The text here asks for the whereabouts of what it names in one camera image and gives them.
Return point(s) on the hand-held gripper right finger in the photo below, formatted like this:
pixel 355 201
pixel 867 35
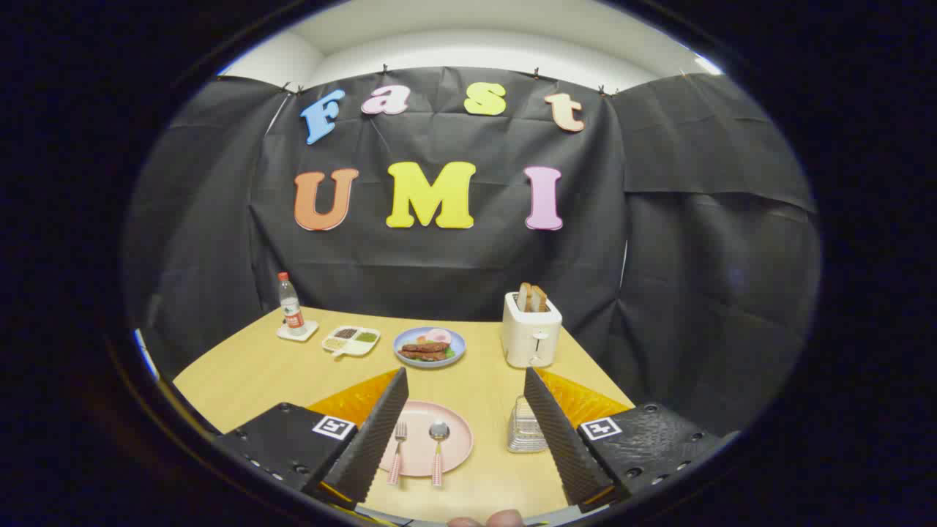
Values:
pixel 560 432

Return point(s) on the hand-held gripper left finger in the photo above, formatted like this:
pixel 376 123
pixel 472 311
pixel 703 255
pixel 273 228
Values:
pixel 373 432

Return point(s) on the pink plate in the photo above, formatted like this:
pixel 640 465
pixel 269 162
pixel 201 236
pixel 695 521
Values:
pixel 419 446

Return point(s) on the brown grilled sausage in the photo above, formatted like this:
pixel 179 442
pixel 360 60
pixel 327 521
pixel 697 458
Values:
pixel 423 356
pixel 426 347

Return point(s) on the white divided condiment dish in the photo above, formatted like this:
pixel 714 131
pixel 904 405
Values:
pixel 351 341

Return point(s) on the white toaster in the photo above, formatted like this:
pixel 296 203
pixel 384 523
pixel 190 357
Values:
pixel 528 340

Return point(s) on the pink ham slice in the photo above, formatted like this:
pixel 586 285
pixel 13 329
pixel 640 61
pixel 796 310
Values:
pixel 438 336

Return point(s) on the small white square coaster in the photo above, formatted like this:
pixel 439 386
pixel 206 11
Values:
pixel 310 333

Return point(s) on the blue plate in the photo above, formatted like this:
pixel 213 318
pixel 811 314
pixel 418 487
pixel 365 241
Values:
pixel 457 340

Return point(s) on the brown toast slice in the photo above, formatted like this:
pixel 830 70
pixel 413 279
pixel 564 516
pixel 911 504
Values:
pixel 539 298
pixel 523 296

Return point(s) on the clear plastic water bottle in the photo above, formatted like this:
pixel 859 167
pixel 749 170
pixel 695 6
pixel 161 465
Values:
pixel 291 307

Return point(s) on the black backdrop cloth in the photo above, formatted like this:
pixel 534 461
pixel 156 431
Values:
pixel 439 263

